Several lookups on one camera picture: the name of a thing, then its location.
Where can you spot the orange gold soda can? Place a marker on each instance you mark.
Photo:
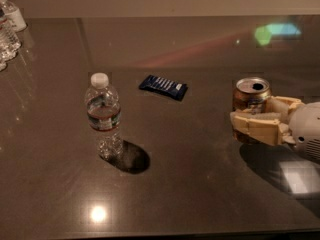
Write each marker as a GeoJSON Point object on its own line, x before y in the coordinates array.
{"type": "Point", "coordinates": [249, 97]}

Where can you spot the dark blue snack wrapper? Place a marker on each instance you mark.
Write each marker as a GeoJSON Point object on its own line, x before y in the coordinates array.
{"type": "Point", "coordinates": [165, 87]}

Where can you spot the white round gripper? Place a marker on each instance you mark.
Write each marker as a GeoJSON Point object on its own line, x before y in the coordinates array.
{"type": "Point", "coordinates": [306, 127]}

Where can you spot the white labelled bottle at back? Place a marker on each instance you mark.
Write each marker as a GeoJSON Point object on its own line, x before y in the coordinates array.
{"type": "Point", "coordinates": [14, 15]}

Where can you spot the clear plastic water bottle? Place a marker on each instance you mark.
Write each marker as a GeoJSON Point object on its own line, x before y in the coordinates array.
{"type": "Point", "coordinates": [104, 114]}

